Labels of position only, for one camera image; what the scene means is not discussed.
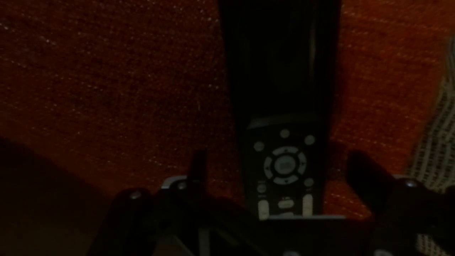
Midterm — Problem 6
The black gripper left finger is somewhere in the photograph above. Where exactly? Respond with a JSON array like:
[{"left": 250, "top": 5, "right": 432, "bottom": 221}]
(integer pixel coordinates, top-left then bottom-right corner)
[{"left": 86, "top": 150, "right": 210, "bottom": 256}]

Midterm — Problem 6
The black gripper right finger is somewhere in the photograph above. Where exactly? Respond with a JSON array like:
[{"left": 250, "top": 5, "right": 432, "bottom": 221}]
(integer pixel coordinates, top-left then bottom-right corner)
[{"left": 347, "top": 150, "right": 455, "bottom": 256}]

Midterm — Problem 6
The black remote control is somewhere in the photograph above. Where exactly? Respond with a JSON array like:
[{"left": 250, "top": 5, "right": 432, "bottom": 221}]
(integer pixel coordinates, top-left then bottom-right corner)
[{"left": 216, "top": 0, "right": 344, "bottom": 224}]

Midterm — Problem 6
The grey striped cushion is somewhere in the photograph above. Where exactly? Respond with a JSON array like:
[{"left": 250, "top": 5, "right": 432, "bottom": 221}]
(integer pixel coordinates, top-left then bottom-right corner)
[{"left": 404, "top": 35, "right": 455, "bottom": 256}]

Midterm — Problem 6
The red textured cushion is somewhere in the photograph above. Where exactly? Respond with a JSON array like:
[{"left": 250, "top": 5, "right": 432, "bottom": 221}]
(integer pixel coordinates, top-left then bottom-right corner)
[{"left": 0, "top": 0, "right": 455, "bottom": 222}]

